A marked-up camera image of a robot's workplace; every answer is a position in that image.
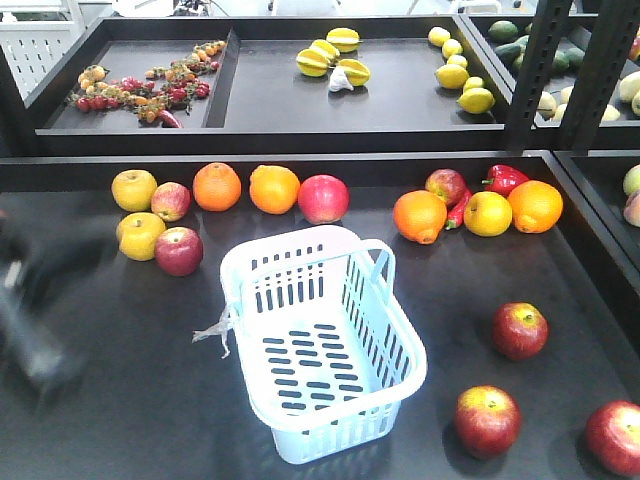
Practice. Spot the yellow apple front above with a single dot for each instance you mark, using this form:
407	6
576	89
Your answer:
137	234

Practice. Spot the yellow starfruit right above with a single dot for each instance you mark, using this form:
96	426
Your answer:
357	73

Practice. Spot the red apple front right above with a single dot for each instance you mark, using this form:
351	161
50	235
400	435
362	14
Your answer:
612	436

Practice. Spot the light blue plastic basket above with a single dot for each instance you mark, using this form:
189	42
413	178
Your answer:
326	350

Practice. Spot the pale peach back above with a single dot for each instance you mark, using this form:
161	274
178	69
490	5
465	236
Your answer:
631	180

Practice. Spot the red chili pepper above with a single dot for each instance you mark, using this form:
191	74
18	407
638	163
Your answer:
455	216

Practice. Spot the yellow round apple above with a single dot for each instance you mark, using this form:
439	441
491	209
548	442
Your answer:
487	214

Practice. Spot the yellow starfruit back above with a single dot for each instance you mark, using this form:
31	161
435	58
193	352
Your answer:
346	40

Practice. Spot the cherry tomato vine pile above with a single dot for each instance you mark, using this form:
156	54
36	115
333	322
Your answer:
158	95

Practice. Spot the orange of pair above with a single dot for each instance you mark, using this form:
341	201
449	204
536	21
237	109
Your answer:
273	189
216	187

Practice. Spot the yellow starfruit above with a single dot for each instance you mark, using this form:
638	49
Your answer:
357	73
312	63
346	40

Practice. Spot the orange left of pair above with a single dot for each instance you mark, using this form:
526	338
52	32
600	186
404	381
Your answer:
216	187

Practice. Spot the orange right of pair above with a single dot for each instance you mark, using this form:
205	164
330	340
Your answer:
273	189

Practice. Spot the black perforated upright right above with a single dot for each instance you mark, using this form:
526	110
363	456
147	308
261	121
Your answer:
605	59

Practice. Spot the black wooden produce stand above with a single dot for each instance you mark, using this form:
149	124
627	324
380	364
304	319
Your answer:
153	404

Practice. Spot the pale peach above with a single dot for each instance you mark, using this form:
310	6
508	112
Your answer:
631	180
631	211

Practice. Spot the pale peach front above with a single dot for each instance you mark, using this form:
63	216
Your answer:
631	211

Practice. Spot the red bell pepper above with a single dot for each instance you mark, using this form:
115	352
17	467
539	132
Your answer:
503	179

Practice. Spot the white garlic bulb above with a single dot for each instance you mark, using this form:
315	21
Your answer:
338	81

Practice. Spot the yellow starfruit left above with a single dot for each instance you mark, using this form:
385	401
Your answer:
312	63

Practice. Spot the dark red apple middle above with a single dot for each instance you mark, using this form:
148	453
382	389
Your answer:
519	330

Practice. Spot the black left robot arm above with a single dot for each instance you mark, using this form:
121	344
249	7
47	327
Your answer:
36	263

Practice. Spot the red apple front left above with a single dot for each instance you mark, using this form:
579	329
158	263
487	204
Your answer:
487	421

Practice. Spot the yellow apple back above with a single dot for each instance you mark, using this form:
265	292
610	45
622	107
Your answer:
133	189

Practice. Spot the pink red small apple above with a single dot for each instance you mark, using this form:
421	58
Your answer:
171	201

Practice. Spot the bright orange right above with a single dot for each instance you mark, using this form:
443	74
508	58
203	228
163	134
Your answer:
536	206

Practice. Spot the large red apple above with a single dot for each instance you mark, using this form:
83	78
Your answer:
323	199

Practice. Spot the red yellow mottled apple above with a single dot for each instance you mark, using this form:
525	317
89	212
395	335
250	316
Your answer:
448	184

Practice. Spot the orange with navel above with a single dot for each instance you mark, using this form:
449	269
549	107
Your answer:
420	216

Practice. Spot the dark red small apple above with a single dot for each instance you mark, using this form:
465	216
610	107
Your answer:
179	251

